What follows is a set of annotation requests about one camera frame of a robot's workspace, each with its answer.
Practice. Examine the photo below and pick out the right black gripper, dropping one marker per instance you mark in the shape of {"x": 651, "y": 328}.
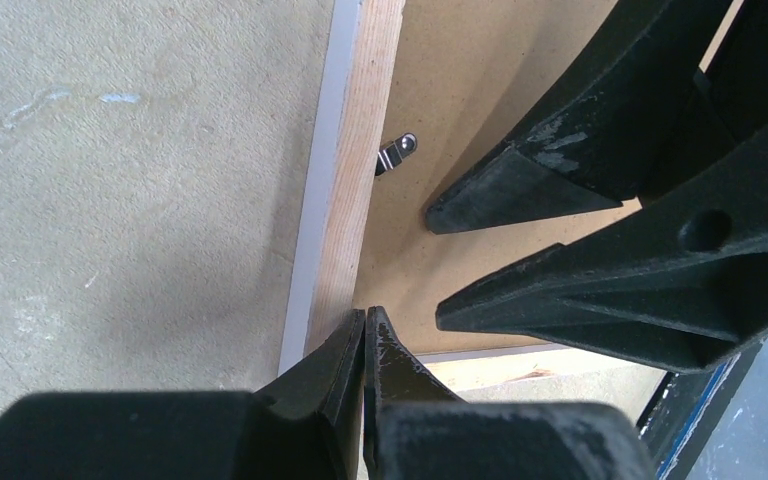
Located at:
{"x": 591, "y": 139}

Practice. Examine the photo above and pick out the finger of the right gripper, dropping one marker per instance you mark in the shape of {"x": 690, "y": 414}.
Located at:
{"x": 680, "y": 285}

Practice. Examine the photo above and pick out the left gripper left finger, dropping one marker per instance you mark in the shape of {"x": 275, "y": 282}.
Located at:
{"x": 303, "y": 425}

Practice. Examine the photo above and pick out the brown backing board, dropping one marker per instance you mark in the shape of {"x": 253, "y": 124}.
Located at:
{"x": 465, "y": 73}

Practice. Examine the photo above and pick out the wooden picture frame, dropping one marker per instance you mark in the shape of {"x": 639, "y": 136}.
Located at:
{"x": 348, "y": 153}

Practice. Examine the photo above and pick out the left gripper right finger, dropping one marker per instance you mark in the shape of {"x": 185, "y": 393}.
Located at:
{"x": 417, "y": 428}

